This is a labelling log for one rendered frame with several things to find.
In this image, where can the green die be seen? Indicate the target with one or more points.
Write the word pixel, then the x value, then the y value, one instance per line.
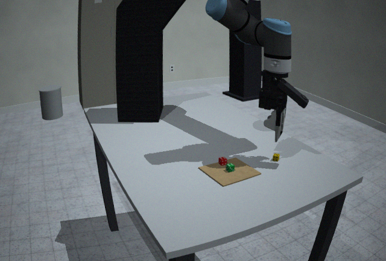
pixel 230 167

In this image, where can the yellow die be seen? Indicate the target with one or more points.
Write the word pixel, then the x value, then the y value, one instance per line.
pixel 276 157

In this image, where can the tan mat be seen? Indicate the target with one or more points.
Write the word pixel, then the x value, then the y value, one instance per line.
pixel 223 177

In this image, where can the dark red die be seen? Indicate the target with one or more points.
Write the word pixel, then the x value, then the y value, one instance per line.
pixel 222 161

